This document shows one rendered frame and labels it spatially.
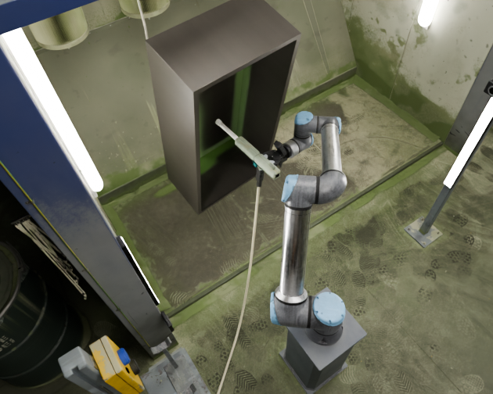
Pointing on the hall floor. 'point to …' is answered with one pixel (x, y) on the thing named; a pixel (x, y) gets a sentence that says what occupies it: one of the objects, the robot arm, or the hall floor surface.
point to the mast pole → (448, 191)
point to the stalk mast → (84, 372)
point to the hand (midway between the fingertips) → (259, 165)
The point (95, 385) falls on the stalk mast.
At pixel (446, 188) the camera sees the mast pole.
